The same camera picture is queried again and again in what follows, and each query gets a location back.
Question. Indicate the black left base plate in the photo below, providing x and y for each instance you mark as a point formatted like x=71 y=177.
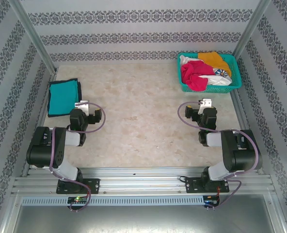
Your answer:
x=93 y=185

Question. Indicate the pink t-shirt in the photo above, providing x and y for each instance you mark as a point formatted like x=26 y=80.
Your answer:
x=196 y=80

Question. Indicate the plain white t-shirt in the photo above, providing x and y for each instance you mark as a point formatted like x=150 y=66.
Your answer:
x=188 y=59

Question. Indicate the aluminium side rail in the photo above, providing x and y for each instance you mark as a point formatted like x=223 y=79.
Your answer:
x=240 y=114
x=43 y=109

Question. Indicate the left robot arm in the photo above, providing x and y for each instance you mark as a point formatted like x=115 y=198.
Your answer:
x=40 y=150

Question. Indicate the circuit board with green light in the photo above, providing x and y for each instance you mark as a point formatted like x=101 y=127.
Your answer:
x=78 y=199

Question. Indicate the orange t-shirt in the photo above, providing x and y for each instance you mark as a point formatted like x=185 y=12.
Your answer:
x=213 y=60

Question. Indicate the white t-shirt with print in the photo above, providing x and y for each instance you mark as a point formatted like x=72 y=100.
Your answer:
x=218 y=81

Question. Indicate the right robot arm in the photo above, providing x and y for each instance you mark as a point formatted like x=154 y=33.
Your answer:
x=245 y=155

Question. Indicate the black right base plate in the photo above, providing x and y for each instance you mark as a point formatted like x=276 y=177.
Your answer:
x=192 y=185

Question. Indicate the teal plastic basket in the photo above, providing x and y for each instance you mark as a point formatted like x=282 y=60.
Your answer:
x=207 y=89

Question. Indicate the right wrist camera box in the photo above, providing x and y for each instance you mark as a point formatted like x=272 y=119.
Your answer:
x=205 y=103

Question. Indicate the grey metal sheet panel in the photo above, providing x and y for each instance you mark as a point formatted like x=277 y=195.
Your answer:
x=143 y=218

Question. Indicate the aluminium corner post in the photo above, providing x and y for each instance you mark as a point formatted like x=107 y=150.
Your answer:
x=251 y=24
x=32 y=31

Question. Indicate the aluminium front rail frame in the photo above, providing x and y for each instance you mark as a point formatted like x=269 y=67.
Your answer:
x=143 y=179

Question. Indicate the folded navy t-shirt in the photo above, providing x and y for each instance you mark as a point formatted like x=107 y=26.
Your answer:
x=80 y=92

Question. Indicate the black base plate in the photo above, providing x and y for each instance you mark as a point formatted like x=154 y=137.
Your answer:
x=192 y=185
x=93 y=185

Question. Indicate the folded teal t-shirt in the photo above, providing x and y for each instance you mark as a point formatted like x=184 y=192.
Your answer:
x=62 y=97

